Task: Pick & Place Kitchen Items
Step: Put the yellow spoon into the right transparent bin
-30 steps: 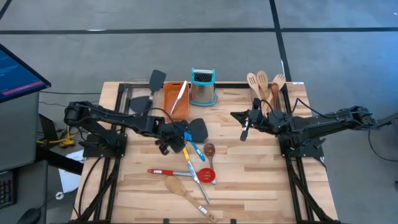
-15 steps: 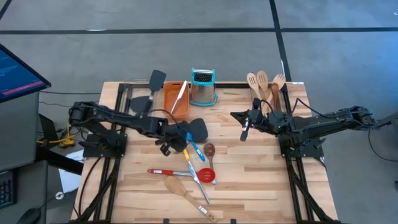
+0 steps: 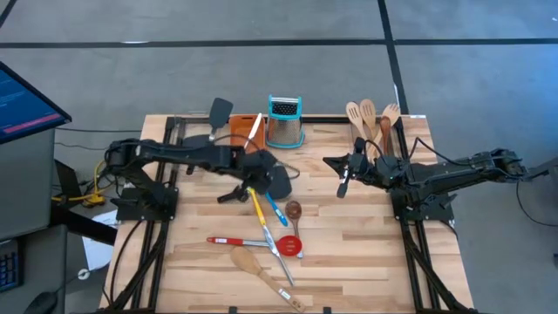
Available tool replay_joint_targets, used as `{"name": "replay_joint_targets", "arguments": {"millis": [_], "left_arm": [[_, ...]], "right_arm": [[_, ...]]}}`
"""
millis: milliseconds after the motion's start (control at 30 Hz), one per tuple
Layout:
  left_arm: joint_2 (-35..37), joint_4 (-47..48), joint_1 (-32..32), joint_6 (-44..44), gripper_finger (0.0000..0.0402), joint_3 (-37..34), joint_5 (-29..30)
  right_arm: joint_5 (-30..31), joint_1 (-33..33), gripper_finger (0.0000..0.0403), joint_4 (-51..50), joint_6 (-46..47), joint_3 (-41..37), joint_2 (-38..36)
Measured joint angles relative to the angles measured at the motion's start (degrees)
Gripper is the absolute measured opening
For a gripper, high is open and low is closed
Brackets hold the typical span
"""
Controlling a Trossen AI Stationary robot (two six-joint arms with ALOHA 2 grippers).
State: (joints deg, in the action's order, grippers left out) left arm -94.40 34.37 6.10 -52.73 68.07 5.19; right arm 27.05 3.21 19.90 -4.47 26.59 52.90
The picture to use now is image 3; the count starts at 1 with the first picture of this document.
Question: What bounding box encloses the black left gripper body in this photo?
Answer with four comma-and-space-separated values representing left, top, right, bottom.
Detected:
230, 146, 278, 184

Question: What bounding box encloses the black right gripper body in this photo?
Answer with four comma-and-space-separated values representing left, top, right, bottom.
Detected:
353, 154, 400, 189

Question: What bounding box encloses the blue silicone spoon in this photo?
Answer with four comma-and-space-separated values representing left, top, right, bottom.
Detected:
263, 191, 289, 228

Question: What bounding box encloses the yellow silicone spoon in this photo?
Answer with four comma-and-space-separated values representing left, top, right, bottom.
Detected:
246, 186, 268, 227

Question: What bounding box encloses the silver butter knife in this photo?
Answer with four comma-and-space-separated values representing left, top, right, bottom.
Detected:
242, 112, 263, 152

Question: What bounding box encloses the dark brown wooden spoon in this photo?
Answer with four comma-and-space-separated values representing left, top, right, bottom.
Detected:
378, 115, 393, 157
284, 200, 305, 259

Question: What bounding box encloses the wooden slotted spoon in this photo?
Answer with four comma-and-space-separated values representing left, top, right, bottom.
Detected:
345, 101, 371, 150

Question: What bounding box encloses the long wooden slotted spatula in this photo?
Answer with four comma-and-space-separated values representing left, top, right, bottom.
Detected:
359, 98, 379, 162

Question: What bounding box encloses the orange plastic bin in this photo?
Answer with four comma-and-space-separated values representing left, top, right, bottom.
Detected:
228, 113, 267, 154

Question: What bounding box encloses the clear plastic bin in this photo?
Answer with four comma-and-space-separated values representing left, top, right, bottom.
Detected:
173, 111, 221, 152
348, 108, 400, 169

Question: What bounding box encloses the teal steel box grater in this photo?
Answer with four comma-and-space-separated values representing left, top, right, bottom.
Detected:
265, 94, 306, 150

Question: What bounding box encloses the red slotted spoon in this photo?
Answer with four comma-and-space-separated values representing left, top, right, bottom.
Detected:
206, 235, 303, 258

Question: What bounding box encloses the large light wooden spoon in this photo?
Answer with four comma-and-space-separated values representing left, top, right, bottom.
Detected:
229, 246, 307, 314

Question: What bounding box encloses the grey chair base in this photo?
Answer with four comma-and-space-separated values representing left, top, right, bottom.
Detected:
522, 156, 558, 183

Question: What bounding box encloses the white paper sheet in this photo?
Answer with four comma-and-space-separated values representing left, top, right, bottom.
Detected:
81, 208, 119, 271

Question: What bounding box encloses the dark desk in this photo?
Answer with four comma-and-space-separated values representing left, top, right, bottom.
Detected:
0, 226, 67, 314

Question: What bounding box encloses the computer monitor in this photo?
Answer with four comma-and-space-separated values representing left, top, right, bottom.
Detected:
0, 60, 73, 145

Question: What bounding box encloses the black computer mouse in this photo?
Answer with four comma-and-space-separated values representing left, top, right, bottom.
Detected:
24, 290, 58, 314

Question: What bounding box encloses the black keyboard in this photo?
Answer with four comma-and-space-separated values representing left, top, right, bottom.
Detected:
0, 239, 24, 293

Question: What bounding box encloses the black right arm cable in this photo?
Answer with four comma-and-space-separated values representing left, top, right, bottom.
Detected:
364, 135, 454, 167

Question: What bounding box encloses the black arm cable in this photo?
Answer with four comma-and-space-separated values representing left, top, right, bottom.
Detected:
364, 135, 454, 167
213, 133, 302, 181

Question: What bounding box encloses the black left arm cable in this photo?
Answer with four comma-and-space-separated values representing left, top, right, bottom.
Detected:
213, 133, 302, 181

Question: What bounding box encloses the black aluminium table frame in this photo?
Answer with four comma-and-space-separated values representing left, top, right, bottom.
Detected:
102, 113, 479, 314

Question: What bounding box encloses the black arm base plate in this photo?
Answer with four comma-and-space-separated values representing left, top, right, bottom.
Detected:
391, 186, 455, 222
115, 187, 180, 222

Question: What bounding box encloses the stainless steel utensil handle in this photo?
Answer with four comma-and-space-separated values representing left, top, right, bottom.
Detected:
261, 224, 296, 287

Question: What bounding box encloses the black floor cable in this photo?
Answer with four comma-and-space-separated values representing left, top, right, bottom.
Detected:
54, 126, 143, 152
515, 167, 558, 228

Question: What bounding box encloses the yellow cable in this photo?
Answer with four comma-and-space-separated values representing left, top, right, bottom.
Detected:
51, 159, 115, 207

